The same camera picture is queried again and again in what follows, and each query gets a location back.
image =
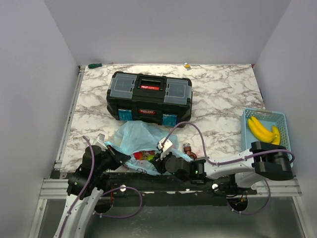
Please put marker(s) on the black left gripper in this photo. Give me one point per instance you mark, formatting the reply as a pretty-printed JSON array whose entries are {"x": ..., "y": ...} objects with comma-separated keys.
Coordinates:
[{"x": 119, "y": 157}]

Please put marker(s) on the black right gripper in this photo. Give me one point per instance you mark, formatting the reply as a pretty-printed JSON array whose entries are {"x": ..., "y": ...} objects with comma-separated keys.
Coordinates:
[{"x": 159, "y": 163}]

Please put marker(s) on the red fake fruit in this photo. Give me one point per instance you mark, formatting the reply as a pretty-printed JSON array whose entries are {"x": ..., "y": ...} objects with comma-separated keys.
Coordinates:
[{"x": 139, "y": 155}]

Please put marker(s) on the light blue plastic bag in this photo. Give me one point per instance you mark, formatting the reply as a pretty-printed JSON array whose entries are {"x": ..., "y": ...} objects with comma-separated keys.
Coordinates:
[{"x": 137, "y": 136}]

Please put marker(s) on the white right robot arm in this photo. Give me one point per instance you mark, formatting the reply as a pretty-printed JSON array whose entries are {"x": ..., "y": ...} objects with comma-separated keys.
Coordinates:
[{"x": 261, "y": 161}]

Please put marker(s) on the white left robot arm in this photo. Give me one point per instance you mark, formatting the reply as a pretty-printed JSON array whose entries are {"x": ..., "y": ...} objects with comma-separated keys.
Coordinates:
[{"x": 85, "y": 187}]

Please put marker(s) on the yellow fake fruit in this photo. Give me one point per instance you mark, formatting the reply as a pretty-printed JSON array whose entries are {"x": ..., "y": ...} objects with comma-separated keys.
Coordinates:
[{"x": 149, "y": 157}]

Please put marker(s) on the yellow fake banana bunch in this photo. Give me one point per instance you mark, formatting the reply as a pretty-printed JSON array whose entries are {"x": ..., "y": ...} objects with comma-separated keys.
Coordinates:
[{"x": 262, "y": 133}]

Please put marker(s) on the brown faucet tap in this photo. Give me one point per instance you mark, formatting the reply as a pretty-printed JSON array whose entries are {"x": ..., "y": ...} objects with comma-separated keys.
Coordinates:
[{"x": 187, "y": 150}]

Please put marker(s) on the black plastic toolbox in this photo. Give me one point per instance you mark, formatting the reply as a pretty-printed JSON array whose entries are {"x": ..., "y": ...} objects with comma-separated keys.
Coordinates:
[{"x": 150, "y": 96}]

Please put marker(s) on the light blue plastic basket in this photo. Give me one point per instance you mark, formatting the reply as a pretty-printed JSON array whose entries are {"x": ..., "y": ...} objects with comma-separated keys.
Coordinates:
[{"x": 265, "y": 126}]

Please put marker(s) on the small yellow blue object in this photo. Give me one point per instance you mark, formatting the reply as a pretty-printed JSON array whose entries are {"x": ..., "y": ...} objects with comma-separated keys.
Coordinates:
[{"x": 187, "y": 66}]

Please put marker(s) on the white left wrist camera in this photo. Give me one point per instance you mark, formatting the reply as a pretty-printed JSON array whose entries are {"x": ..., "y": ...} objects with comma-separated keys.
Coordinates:
[{"x": 100, "y": 141}]

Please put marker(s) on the black metal base rail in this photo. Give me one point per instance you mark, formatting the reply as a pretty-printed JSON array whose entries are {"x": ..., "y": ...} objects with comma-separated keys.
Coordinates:
[{"x": 132, "y": 189}]

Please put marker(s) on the green handled screwdriver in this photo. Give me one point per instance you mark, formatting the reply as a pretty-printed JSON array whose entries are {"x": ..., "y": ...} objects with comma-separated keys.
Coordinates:
[{"x": 97, "y": 65}]

